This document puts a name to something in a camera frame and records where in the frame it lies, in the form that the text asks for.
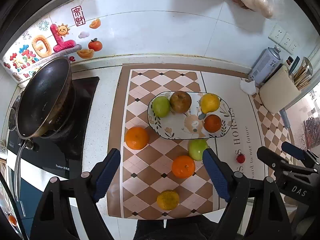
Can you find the small red cherry tomato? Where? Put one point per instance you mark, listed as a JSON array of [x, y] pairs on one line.
[[241, 158]]

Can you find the crumpled white tissue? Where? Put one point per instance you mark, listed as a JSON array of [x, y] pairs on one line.
[[248, 87]]

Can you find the green apple on plate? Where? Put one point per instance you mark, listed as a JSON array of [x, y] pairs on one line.
[[161, 106]]

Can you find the grey spray can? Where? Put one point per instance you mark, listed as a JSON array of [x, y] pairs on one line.
[[266, 63]]

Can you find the yellow lemon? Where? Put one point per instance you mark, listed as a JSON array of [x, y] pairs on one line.
[[209, 103]]

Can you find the black induction cooktop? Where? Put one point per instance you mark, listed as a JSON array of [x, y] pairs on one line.
[[59, 151]]

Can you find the black frying pan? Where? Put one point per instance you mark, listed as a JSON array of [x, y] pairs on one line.
[[43, 109]]

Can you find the colourful wall stickers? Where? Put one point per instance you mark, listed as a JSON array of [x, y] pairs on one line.
[[70, 31]]

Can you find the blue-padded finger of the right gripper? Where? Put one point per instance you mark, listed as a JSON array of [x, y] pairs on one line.
[[308, 158]]

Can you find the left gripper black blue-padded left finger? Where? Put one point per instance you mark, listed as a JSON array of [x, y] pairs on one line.
[[53, 218]]

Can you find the cream utensil holder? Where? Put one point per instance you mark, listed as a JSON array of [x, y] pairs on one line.
[[278, 91]]

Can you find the oval patterned ceramic plate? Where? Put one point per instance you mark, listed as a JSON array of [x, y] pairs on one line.
[[187, 126]]

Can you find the checkered kitchen mat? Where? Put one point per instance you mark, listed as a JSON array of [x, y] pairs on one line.
[[144, 174]]

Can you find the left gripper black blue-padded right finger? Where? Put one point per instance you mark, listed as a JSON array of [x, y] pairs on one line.
[[268, 219]]

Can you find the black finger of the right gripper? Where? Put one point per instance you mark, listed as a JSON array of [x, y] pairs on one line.
[[274, 161]]

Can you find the white wall socket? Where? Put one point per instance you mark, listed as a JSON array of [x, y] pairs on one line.
[[283, 39]]

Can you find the yellow-green mandarin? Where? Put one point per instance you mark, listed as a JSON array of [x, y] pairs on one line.
[[168, 200]]

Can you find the brown russet apple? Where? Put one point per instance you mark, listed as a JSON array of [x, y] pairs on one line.
[[180, 101]]

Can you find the green apple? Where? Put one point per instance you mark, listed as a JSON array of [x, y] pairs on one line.
[[161, 106], [196, 148]]

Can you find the dark orange on plate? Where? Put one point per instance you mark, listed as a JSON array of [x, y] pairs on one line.
[[212, 123]]

